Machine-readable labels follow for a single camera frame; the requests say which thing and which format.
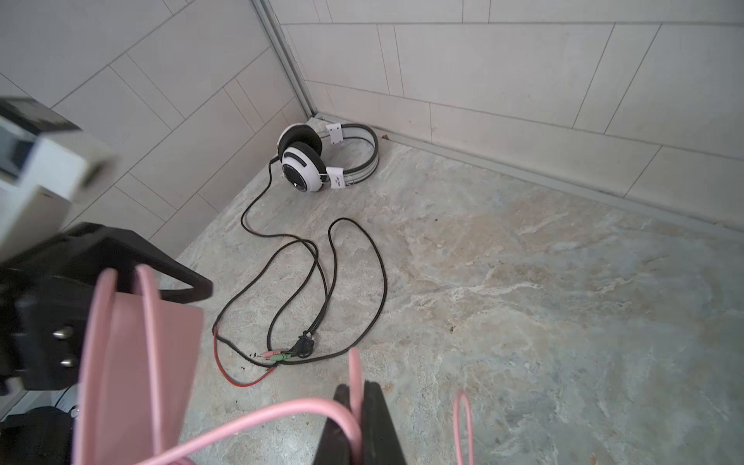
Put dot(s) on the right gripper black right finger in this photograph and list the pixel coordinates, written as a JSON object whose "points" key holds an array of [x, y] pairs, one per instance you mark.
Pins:
{"points": [[380, 444]]}

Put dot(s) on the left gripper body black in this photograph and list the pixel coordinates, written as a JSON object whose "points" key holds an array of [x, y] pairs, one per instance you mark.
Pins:
{"points": [[47, 290]]}

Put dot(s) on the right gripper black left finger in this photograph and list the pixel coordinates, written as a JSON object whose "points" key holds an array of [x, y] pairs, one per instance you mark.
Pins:
{"points": [[334, 448]]}

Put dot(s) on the pink headphones with cable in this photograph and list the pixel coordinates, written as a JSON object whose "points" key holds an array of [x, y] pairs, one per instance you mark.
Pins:
{"points": [[137, 371]]}

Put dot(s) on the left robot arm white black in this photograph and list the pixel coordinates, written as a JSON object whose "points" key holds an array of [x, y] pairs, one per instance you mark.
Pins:
{"points": [[44, 435]]}

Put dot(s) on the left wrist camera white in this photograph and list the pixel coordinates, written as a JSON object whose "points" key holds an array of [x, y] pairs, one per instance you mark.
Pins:
{"points": [[48, 164]]}

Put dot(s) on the white black headphones with cable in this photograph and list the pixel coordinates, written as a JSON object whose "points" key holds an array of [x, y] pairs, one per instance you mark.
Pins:
{"points": [[299, 152]]}

